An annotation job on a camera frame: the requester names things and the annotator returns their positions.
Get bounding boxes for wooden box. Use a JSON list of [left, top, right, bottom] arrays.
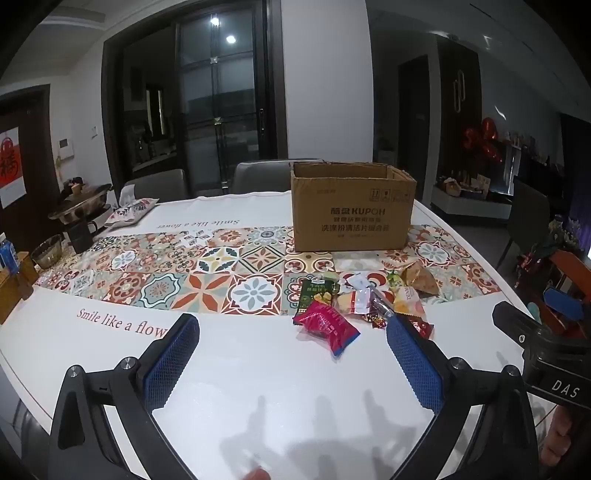
[[0, 251, 40, 324]]

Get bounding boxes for yellow cake packet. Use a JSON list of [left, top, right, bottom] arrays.
[[331, 290, 372, 315]]

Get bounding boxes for tile-patterned white tablecloth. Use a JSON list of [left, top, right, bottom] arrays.
[[0, 191, 550, 480]]

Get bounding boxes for floral tissue pack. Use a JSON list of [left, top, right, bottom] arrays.
[[104, 198, 160, 227]]

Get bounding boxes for blue drink carton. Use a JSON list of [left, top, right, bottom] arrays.
[[0, 239, 19, 269]]

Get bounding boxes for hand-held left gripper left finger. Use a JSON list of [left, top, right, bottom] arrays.
[[48, 313, 200, 480]]

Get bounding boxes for person's right hand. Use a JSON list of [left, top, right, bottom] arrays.
[[540, 406, 591, 469]]

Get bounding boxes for brown cardboard box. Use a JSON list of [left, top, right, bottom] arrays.
[[290, 161, 417, 253]]

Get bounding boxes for dark dining chair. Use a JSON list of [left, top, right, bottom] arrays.
[[498, 179, 551, 269]]

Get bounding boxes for black mug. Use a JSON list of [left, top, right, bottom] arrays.
[[67, 222, 99, 254]]

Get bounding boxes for white sideboard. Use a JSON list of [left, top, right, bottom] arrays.
[[431, 184, 513, 219]]

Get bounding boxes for red wall poster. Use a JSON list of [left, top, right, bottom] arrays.
[[0, 127, 21, 207]]

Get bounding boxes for orange yellow snack packet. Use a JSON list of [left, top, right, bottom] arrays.
[[392, 287, 426, 319]]

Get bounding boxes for glass bowl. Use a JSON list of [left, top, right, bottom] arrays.
[[31, 234, 64, 269]]

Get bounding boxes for red heart balloons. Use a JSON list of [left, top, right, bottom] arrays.
[[463, 117, 504, 163]]

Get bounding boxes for glass sliding door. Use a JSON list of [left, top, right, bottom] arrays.
[[102, 0, 288, 200]]

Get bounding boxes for grey dining chair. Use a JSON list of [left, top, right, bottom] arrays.
[[122, 168, 187, 200], [231, 159, 324, 195]]

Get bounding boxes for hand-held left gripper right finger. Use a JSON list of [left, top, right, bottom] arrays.
[[385, 315, 552, 480]]

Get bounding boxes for dark wooden door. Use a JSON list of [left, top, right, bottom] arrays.
[[397, 54, 433, 168]]

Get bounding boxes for brown bread packet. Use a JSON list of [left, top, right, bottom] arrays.
[[401, 260, 439, 296]]

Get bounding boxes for metal hot pot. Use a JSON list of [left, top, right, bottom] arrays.
[[48, 184, 114, 224]]

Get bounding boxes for dark green snack packet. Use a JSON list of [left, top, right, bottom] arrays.
[[299, 273, 341, 309]]

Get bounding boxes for dark red snack packet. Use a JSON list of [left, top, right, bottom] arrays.
[[406, 316, 435, 340]]

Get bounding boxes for orange wooden chair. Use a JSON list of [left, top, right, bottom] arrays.
[[538, 249, 591, 335]]

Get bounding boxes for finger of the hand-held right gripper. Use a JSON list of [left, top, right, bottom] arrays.
[[492, 301, 550, 346], [545, 287, 585, 320]]

